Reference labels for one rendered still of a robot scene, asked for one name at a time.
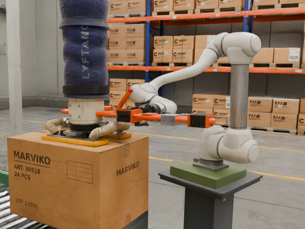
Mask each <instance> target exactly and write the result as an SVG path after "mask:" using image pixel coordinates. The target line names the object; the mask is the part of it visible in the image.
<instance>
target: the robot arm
mask: <svg viewBox="0 0 305 229"><path fill-rule="evenodd" d="M260 49H261V40H260V38H259V37H258V36H257V35H255V34H252V33H247V32H236V33H230V34H229V33H226V32H224V33H220V34H218V35H217V36H215V37H214V38H213V39H212V40H211V41H210V43H209V44H208V45H207V46H206V48H205V49H204V51H203V53H202V55H201V57H200V58H199V60H198V61H197V63H196V64H194V65H193V66H190V67H188V68H184V69H182V70H178V71H174V72H171V73H168V74H165V75H162V76H159V77H157V78H155V79H154V80H153V81H151V82H150V83H144V84H142V85H139V84H136V85H132V86H131V88H132V89H133V92H132V93H131V95H130V96H129V97H130V99H131V101H132V102H134V103H135V106H133V107H131V110H136V109H141V111H143V113H158V115H162V112H167V113H171V114H175V113H176V110H177V106H176V104H175V103H174V102H173V101H171V100H168V99H165V98H162V97H160V96H158V89H159V88H160V87H161V86H162V85H164V84H168V83H171V82H175V81H179V80H183V79H187V78H191V77H193V76H196V75H198V74H200V73H202V72H203V71H205V70H206V69H207V68H208V67H209V66H211V65H212V64H213V63H215V62H216V61H217V60H218V59H219V58H220V57H221V58H222V57H228V59H229V63H230V64H231V98H230V127H228V128H227V130H225V129H224V128H223V127H222V126H220V125H213V126H212V127H210V128H207V129H206V128H204V130H203V132H202V135H201V140H200V157H199V158H194V159H193V161H195V162H196V163H193V164H192V165H193V166H195V167H199V168H203V169H207V170H211V171H214V172H218V171H219V170H221V169H224V168H229V165H228V164H225V163H223V159H225V160H227V161H230V162H234V163H238V164H246V163H250V162H253V161H255V160H256V159H257V157H258V155H259V146H258V144H257V143H256V141H255V140H254V139H253V137H252V134H251V131H250V130H249V128H247V112H248V85H249V64H250V63H251V62H252V59H253V57H254V56H255V55H256V54H257V53H258V52H259V51H260ZM126 111H130V110H126Z"/></svg>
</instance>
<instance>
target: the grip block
mask: <svg viewBox="0 0 305 229"><path fill-rule="evenodd" d="M126 110H128V109H127V108H123V109H116V122H127V123H136V122H140V121H141V119H134V118H133V115H134V114H138V113H141V109H136V110H130V111H126Z"/></svg>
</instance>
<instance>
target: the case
mask: <svg viewBox="0 0 305 229"><path fill-rule="evenodd" d="M48 134H51V132H49V131H48V130H43V131H38V132H33V133H27V134H20V135H15V136H10V137H7V154H8V173H9V193H10V213H12V214H15V215H18V216H21V217H24V218H27V219H30V220H33V221H36V222H39V223H42V224H45V225H48V226H51V227H54V228H57V229H122V228H124V227H125V226H126V225H128V224H129V223H131V222H132V221H133V220H135V219H136V218H137V217H139V216H140V215H142V214H143V213H145V212H146V211H147V210H148V169H149V137H148V136H141V135H133V134H132V136H131V137H128V138H125V139H121V140H119V139H109V138H103V139H108V140H109V143H108V144H104V145H100V146H97V147H92V146H85V145H78V144H69V143H62V142H56V141H50V140H44V139H41V136H43V135H48Z"/></svg>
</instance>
